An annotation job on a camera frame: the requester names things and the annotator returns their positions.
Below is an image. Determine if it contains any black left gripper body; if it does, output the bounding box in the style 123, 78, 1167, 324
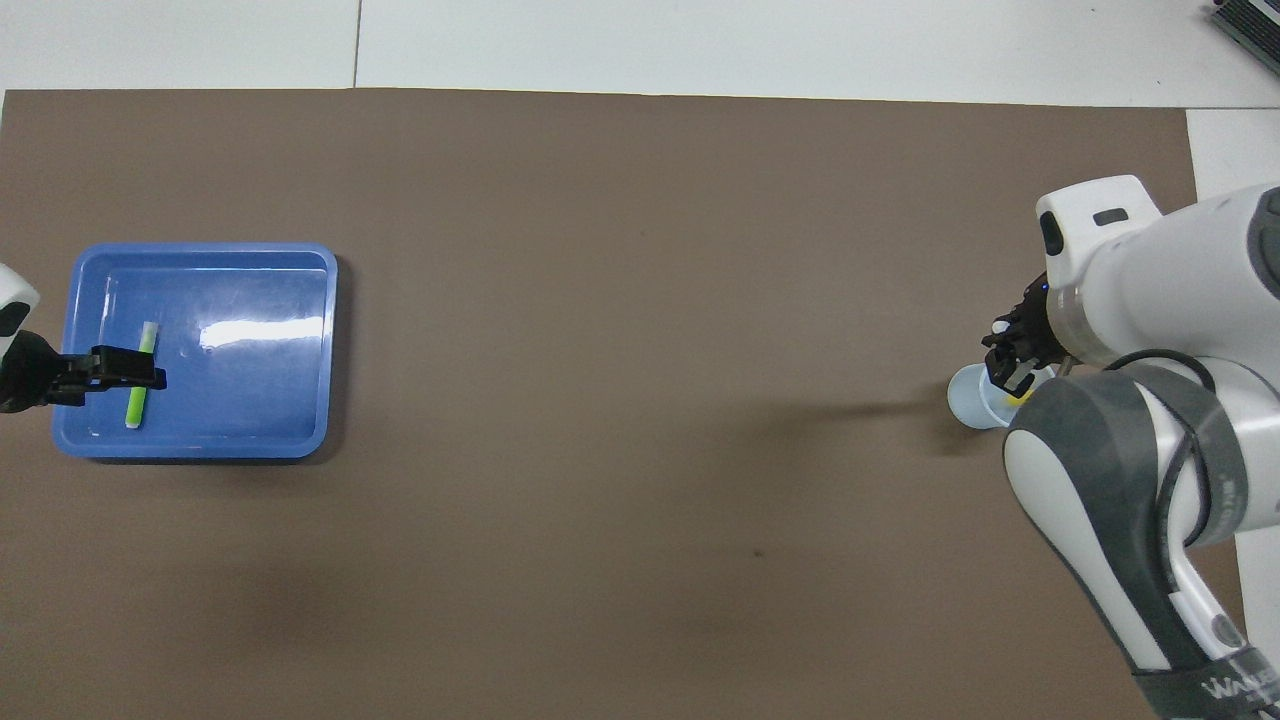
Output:
0, 330, 69, 414

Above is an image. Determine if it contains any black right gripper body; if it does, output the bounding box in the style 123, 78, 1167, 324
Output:
1018, 275, 1069, 363

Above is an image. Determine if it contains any green pen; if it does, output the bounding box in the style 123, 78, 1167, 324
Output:
125, 321, 161, 429

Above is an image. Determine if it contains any pale blue mesh cup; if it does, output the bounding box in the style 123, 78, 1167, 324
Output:
947, 362, 1051, 431

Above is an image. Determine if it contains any blue plastic tray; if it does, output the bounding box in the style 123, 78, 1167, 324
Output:
52, 242, 339, 461

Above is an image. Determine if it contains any grey ribbed device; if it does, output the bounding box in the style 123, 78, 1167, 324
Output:
1210, 0, 1280, 76

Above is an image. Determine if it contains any brown table mat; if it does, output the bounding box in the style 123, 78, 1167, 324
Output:
0, 88, 1246, 720

